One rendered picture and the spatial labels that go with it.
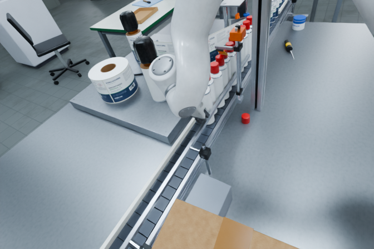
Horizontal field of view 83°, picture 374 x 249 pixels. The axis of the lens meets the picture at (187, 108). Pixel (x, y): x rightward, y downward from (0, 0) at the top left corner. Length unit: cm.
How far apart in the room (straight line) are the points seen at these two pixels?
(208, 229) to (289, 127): 61
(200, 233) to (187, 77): 29
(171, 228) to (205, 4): 41
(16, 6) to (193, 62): 407
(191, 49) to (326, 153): 60
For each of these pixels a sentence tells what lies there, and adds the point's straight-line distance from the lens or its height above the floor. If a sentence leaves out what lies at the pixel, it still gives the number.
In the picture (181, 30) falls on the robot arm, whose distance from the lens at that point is 47.
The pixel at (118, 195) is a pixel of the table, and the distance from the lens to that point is 84.
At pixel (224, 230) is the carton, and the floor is 112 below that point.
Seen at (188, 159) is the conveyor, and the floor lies 88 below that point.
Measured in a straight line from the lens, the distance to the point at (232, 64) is 94.
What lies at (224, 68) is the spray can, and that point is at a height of 104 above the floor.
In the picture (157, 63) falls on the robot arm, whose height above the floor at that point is 124.
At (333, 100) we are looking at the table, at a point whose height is 83.
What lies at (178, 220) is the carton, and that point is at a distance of 42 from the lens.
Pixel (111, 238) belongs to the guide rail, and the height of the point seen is 91.
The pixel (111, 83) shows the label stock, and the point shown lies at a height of 99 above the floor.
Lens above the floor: 151
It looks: 42 degrees down
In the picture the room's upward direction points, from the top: 15 degrees counter-clockwise
